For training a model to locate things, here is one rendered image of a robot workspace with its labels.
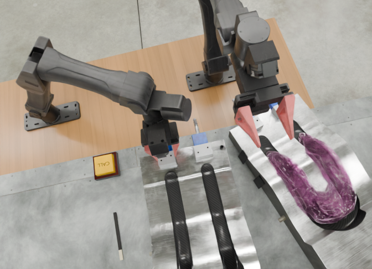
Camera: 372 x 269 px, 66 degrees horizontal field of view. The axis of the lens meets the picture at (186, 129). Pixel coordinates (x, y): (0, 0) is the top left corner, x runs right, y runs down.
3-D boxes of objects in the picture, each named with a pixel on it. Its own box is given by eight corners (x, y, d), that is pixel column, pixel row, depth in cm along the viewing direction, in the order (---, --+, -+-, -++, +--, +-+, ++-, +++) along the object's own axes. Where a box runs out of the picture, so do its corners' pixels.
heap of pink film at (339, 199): (259, 155, 86) (264, 148, 79) (308, 128, 88) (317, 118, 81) (313, 236, 77) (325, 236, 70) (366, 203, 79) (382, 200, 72)
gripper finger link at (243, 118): (290, 135, 49) (272, 88, 53) (250, 145, 49) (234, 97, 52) (280, 145, 56) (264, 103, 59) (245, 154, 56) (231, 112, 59)
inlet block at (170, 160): (154, 130, 91) (151, 124, 86) (169, 127, 91) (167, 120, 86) (161, 170, 86) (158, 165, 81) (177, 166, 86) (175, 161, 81)
